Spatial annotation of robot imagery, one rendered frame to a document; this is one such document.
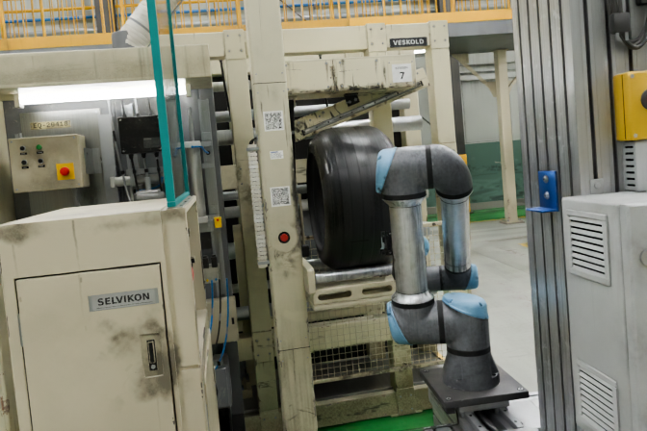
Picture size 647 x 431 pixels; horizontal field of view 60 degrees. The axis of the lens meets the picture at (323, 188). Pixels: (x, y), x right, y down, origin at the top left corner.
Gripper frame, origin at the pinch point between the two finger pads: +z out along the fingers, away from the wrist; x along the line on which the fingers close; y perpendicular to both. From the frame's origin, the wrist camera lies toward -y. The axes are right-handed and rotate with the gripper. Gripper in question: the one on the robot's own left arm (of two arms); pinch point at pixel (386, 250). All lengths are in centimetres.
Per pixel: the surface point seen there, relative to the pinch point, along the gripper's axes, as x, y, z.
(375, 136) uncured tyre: -4.3, 42.8, 11.1
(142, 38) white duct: 81, 96, 42
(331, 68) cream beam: 3, 79, 41
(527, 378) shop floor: -105, -88, 111
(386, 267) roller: -4.3, -7.7, 17.6
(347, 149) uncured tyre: 8.5, 38.0, 6.8
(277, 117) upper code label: 32, 54, 18
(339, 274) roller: 14.5, -8.0, 17.5
